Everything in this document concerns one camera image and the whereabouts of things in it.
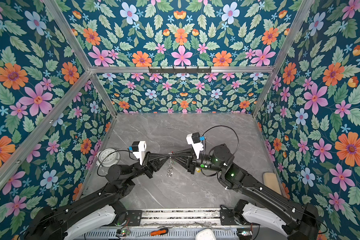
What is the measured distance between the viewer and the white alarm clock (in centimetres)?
91

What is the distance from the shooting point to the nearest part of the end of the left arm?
21.9 inches

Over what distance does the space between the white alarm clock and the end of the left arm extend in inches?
17.9

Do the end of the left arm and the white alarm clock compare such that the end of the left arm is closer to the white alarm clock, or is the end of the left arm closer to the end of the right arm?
the end of the right arm
